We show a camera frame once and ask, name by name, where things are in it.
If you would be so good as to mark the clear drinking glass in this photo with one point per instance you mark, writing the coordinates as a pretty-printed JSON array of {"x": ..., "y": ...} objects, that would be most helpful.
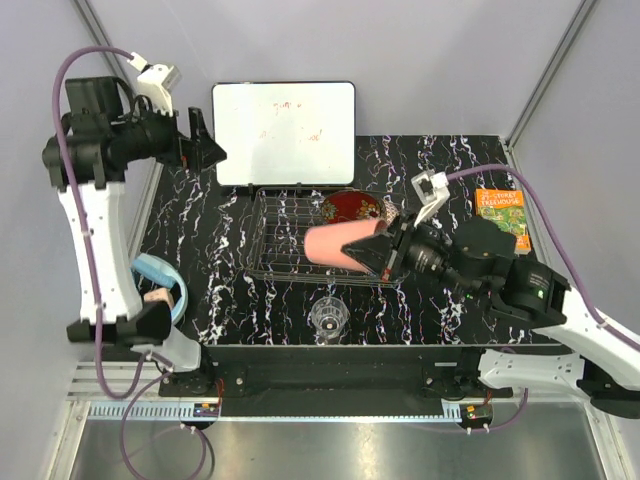
[{"x": 329, "y": 316}]

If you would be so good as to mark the white dry-erase board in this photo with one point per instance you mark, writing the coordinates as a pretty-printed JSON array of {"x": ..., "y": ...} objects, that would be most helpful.
[{"x": 285, "y": 133}]

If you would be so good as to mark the pink plastic cup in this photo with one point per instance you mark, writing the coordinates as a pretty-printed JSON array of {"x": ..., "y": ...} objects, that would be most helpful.
[{"x": 322, "y": 244}]

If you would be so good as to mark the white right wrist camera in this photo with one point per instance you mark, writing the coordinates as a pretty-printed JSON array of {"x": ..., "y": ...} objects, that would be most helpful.
[{"x": 432, "y": 191}]

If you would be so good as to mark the metal wire dish rack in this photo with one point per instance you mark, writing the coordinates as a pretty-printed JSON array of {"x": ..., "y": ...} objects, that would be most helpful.
[{"x": 274, "y": 249}]

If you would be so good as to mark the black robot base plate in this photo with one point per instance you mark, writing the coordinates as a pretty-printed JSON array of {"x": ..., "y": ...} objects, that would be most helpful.
[{"x": 387, "y": 378}]

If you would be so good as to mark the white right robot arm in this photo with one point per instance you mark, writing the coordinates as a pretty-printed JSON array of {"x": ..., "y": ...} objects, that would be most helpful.
[{"x": 603, "y": 362}]

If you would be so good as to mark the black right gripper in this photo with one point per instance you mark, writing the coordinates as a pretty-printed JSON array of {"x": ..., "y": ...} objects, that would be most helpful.
[{"x": 375, "y": 252}]

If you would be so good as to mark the pink cube block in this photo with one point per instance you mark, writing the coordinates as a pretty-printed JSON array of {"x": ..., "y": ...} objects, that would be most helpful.
[{"x": 160, "y": 295}]

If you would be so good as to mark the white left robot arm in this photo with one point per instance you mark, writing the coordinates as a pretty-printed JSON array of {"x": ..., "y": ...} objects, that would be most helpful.
[{"x": 112, "y": 310}]

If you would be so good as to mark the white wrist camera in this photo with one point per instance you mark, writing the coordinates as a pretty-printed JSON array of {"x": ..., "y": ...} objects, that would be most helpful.
[
  {"x": 156, "y": 81},
  {"x": 432, "y": 191}
]

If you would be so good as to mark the red floral bowl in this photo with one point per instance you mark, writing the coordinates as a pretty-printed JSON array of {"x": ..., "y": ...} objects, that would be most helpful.
[{"x": 350, "y": 205}]

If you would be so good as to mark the grey cable duct rail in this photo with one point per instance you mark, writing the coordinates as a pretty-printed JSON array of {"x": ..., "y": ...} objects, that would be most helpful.
[{"x": 192, "y": 411}]

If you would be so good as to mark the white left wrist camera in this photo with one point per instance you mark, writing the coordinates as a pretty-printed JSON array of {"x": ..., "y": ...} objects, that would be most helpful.
[{"x": 156, "y": 81}]

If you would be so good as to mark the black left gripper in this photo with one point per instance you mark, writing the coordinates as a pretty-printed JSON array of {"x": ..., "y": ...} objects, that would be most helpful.
[{"x": 196, "y": 153}]

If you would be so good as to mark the brown patterned bowl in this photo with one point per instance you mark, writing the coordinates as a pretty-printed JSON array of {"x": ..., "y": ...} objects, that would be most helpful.
[{"x": 390, "y": 211}]

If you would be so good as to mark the orange treehouse book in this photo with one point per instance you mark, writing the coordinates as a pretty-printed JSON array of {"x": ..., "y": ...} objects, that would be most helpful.
[{"x": 506, "y": 208}]

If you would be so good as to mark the light blue headphones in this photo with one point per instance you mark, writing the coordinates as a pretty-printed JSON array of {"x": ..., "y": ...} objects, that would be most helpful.
[{"x": 162, "y": 274}]

